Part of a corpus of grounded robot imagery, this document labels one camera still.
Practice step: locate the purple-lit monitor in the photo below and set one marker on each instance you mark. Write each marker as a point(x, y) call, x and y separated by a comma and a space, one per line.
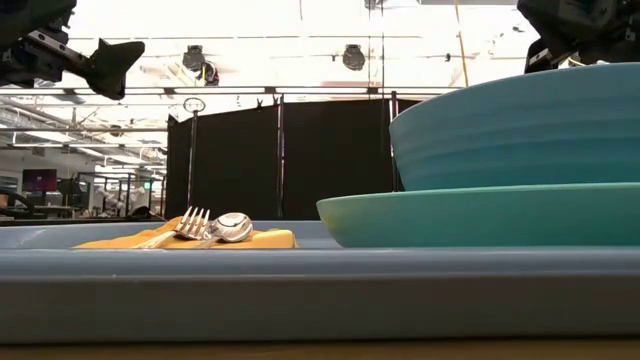
point(39, 180)

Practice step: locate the yellow cloth napkin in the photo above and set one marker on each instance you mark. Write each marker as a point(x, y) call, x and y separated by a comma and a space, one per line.
point(270, 241)

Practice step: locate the dark ceiling device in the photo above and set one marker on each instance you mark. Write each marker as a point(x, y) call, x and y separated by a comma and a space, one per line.
point(194, 57)
point(353, 57)

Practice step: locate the teal plate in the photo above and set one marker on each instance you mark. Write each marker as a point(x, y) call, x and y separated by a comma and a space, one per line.
point(475, 217)

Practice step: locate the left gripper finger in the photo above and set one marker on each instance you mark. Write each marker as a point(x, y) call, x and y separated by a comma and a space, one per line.
point(112, 65)

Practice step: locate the black partition screen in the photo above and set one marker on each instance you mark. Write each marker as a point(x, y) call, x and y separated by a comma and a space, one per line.
point(235, 165)

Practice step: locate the blue ribbed bowl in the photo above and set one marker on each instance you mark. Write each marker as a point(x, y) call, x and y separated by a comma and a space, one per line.
point(525, 135)

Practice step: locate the background black frame rig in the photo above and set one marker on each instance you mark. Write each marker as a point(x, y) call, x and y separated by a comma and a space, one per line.
point(120, 192)

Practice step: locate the grey horizontal overhead rail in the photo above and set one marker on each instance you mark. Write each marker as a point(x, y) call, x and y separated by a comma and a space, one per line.
point(250, 90)

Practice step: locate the blue plastic tray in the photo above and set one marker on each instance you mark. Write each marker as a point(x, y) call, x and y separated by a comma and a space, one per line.
point(300, 300)

